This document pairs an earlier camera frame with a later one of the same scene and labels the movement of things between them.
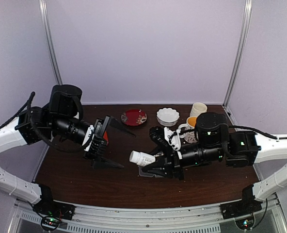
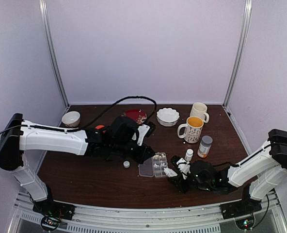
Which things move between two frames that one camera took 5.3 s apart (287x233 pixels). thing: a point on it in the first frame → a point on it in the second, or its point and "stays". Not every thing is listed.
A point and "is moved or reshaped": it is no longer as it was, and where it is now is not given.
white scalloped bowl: [167, 116] stays
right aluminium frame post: [247, 16] stays
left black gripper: [97, 162] → [142, 157]
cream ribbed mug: [197, 108] stays
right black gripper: [170, 159] → [180, 185]
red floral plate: [134, 117] stays
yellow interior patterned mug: [190, 136] stays
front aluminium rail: [205, 219] stays
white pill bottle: [141, 158] is moved or reshaped
